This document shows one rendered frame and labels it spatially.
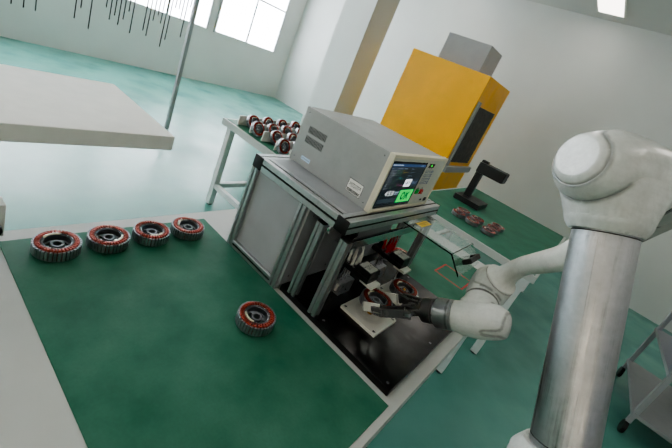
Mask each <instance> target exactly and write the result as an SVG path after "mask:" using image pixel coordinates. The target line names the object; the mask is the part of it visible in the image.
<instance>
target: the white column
mask: <svg viewBox="0 0 672 448"><path fill-rule="evenodd" d="M399 2H400V0H345V2H344V5H343V8H342V10H341V13H340V16H339V19H338V21H337V24H336V27H335V29H334V32H333V35H332V38H331V40H330V43H329V46H328V48H327V51H326V54H325V57H324V59H323V62H322V65H321V67H320V70H319V73H318V75H317V78H316V81H315V84H314V86H313V89H312V92H311V94H310V97H309V100H308V103H307V105H306V108H305V111H304V113H303V116H302V119H301V122H300V124H301V125H302V122H303V119H304V116H305V114H306V111H307V108H308V106H312V107H316V108H321V109H325V110H330V111H334V112H339V113H344V114H348V115H353V112H354V110H355V108H356V105H357V103H358V100H359V98H360V96H361V93H362V91H363V89H364V86H365V84H366V81H367V79H368V77H369V74H370V72H371V69H372V67H373V65H374V62H375V60H376V57H377V55H378V53H379V50H380V48H381V45H382V43H383V41H384V38H385V36H386V33H387V31H388V29H389V26H390V24H391V21H392V19H393V17H394V14H395V12H396V9H397V7H398V5H399Z"/></svg>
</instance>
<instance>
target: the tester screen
mask: <svg viewBox="0 0 672 448"><path fill-rule="evenodd" d="M425 167H426V165H417V164H394V165H393V167H392V169H391V171H390V173H389V175H388V177H387V179H386V181H385V183H384V185H383V187H382V190H381V192H380V194H379V196H378V198H377V200H381V199H390V198H395V200H396V198H397V196H398V194H399V192H400V190H407V189H414V188H415V186H409V187H403V185H404V183H405V181H406V179H420V177H421V175H422V173H423V171H424V169H425ZM392 190H395V192H394V194H393V196H392V197H384V195H385V193H386V191H392ZM377 200H376V202H377ZM395 200H394V202H395ZM376 202H375V204H374V206H373V207H376V206H383V205H390V204H397V203H404V202H408V201H403V202H396V203H394V202H389V203H381V204H376Z"/></svg>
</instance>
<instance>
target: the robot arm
mask: <svg viewBox="0 0 672 448"><path fill-rule="evenodd" d="M552 175H553V179H554V182H555V184H556V187H557V188H558V190H559V191H560V196H561V202H562V208H563V218H564V221H565V223H566V225H567V227H569V228H571V232H570V237H569V239H568V240H567V241H565V242H564V243H562V244H560V245H558V246H555V247H553V248H549V249H546V250H542V251H539V252H535V253H532V254H528V255H525V256H521V257H518V258H516V259H513V260H511V261H509V262H507V263H506V264H504V265H501V266H498V265H495V264H492V265H491V264H489V265H484V266H482V267H480V268H479V269H477V270H476V271H475V273H474V274H473V276H472V277H471V279H470V281H469V283H468V286H467V289H466V293H465V295H464V296H463V297H462V298H461V299H460V300H454V299H446V298H439V297H438V298H436V299H431V298H420V297H417V296H414V295H411V294H407V293H403V294H399V295H398V294H395V293H390V292H384V291H381V292H384V293H385V294H386V295H387V296H388V297H389V298H390V299H391V301H392V302H395V303H398V302H399V303H402V305H401V306H382V304H377V303H372V302H366V301H363V302H362V305H363V311H368V312H373V313H378V314H379V317H385V318H401V319H407V320H411V316H418V317H419V318H420V320H421V321H422V322H424V323H429V324H433V325H434V327H436V328H441V329H446V330H449V331H454V332H457V333H459V334H461V335H463V336H467V337H470V338H475V339H480V340H490V341H499V340H505V339H507V338H508V336H509V334H510V331H511V327H512V316H511V314H510V312H509V311H507V310H506V309H505V308H503V307H501V305H504V303H505V302H506V301H507V300H508V298H509V297H510V296H511V295H512V294H513V293H514V292H515V290H516V286H515V284H516V282H517V281H518V280H520V279H521V278H523V277H524V276H527V275H534V274H544V273H555V272H562V276H561V281H560V286H559V291H558V296H557V301H556V305H555V310H554V315H553V320H552V325H551V330H550V335H549V340H548V345H547V349H546V354H545V359H544V364H543V369H542V374H541V379H540V384H539V388H538V393H537V398H536V403H535V408H534V413H533V418H532V423H531V427H530V428H529V429H526V430H523V431H521V432H519V433H517V434H515V435H514V436H512V437H511V439H510V442H509V444H508V446H507V448H601V447H602V442H603V437H604V432H605V427H606V421H607V416H608V411H609V406H610V401H611V396H612V391H613V386H614V381H615V376H616V370H617V365H618V360H619V355H620V350H621V345H622V340H623V335H624V330H625V325H626V319H627V314H628V309H629V304H630V299H631V294H632V289H633V284H634V279H635V273H636V268H637V263H638V258H639V253H640V248H641V243H643V242H645V241H647V240H649V239H651V238H653V237H655V236H658V235H660V234H662V233H665V232H667V231H669V230H671V229H672V151H671V150H670V149H668V148H667V147H665V146H663V145H661V144H659V143H658V142H655V141H653V140H651V139H649V138H646V137H644V136H641V135H638V134H636V133H632V132H629V131H624V130H617V129H613V130H600V131H592V132H587V133H582V134H578V135H576V136H574V137H572V138H570V139H569V140H567V141H566V142H565V143H564V144H563V145H562V146H561V147H560V148H559V150H558V151H557V153H556V155H555V157H554V159H553V163H552ZM406 296H407V297H406ZM404 307H405V310H404Z"/></svg>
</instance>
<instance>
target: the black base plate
mask: <svg viewBox="0 0 672 448"><path fill-rule="evenodd" d="M378 256H379V253H377V252H376V253H373V254H370V255H367V256H364V257H363V258H362V261H361V262H364V261H369V262H371V261H374V260H377V258H378ZM383 263H384V264H385V265H387V267H386V269H385V271H384V273H383V275H382V276H380V277H378V278H377V280H376V281H377V282H379V283H380V284H381V285H383V284H385V283H387V282H389V281H391V280H392V279H393V278H394V276H395V274H396V272H397V271H398V270H397V269H395V268H394V267H393V264H392V263H390V262H389V261H388V260H387V261H386V260H383ZM325 271H326V269H325V270H322V271H319V272H316V273H314V274H311V275H308V276H307V277H306V279H305V281H304V283H303V286H302V288H301V290H300V292H299V295H295V296H294V297H292V296H291V293H288V292H287V290H288V288H289V285H290V283H291V281H290V282H287V283H284V284H281V286H280V289H279V290H280V291H281V292H282V293H283V294H284V295H285V296H286V297H287V298H288V299H289V300H290V301H291V302H292V303H293V304H294V305H295V306H296V307H297V308H298V309H299V310H300V311H301V312H302V313H303V314H304V315H305V316H306V317H307V318H308V319H309V320H310V321H311V322H312V323H313V324H314V325H315V326H316V327H317V328H318V329H319V330H320V331H321V332H322V333H323V334H324V335H325V336H326V337H327V338H328V339H329V340H330V341H331V342H332V343H333V344H334V345H335V346H336V347H337V348H338V349H339V350H340V351H341V352H342V353H343V354H344V355H345V356H346V357H347V358H348V359H349V360H350V361H351V362H352V363H353V364H354V365H355V366H356V367H357V368H358V369H359V370H360V371H361V372H362V373H363V374H364V375H365V376H366V377H367V378H368V379H369V380H370V381H371V382H372V383H373V384H374V385H375V386H376V387H377V388H378V389H379V390H380V391H381V392H382V393H383V394H384V395H385V396H388V395H389V394H390V393H391V392H392V391H393V390H394V389H395V388H396V387H397V386H398V385H399V384H400V383H401V382H402V381H403V380H404V379H405V378H406V377H407V376H408V375H409V374H410V373H411V372H412V371H413V370H414V369H415V368H416V367H417V366H418V365H419V364H420V363H421V362H422V361H423V360H424V359H425V358H426V357H427V356H428V355H429V354H430V353H431V352H432V351H433V350H434V349H435V348H436V347H437V346H438V345H439V344H440V343H441V342H442V341H443V340H444V339H445V338H446V337H447V336H448V335H449V334H450V333H451V332H452V331H449V330H446V329H441V328H436V327H434V325H433V324H429V323H424V322H422V321H421V320H420V318H419V317H418V316H411V320H407V319H401V318H394V319H396V320H397V321H396V322H395V323H394V324H393V325H391V326H390V327H388V328H387V329H386V330H384V331H383V332H381V333H380V334H378V335H377V336H375V337H374V338H373V337H372V336H371V335H369V334H368V333H367V332H366V331H365V330H364V329H363V328H362V327H361V326H360V325H359V324H358V323H356V322H355V321H354V320H353V319H352V318H351V317H350V316H349V315H348V314H347V313H346V312H344V311H343V310H342V309H341V308H340V306H341V305H342V304H344V303H346V302H348V301H350V300H352V299H354V298H356V297H358V296H360V294H361V293H362V291H363V289H364V288H365V287H366V286H364V285H363V284H362V283H361V282H360V281H359V280H360V279H359V278H358V277H356V276H355V275H354V274H353V273H352V272H351V273H350V276H352V277H353V278H354V279H355V280H354V282H353V284H352V286H351V288H350V290H349V291H347V292H345V293H342V294H340V295H338V296H337V295H336V294H335V293H333V292H332V291H330V293H329V295H328V297H327V299H326V301H325V303H324V305H323V307H322V309H321V311H320V314H319V315H316V316H315V317H312V316H311V314H312V313H308V312H307V310H308V308H309V306H310V304H311V302H312V299H313V297H314V295H315V293H316V291H317V289H318V286H319V284H320V282H321V280H322V278H323V276H324V273H325ZM396 278H398V279H403V280H406V281H408V282H409V283H410V284H412V285H413V286H414V287H415V288H416V289H417V292H418V296H419V297H420V298H431V299H436V298H438V297H437V296H435V295H434V294H433V293H431V292H430V291H429V290H428V289H426V288H425V287H424V286H422V285H421V284H420V283H418V282H417V281H416V280H414V279H413V278H412V277H410V276H409V275H408V274H404V275H403V274H402V273H401V272H399V273H398V275H397V276H396ZM381 285H380V286H381Z"/></svg>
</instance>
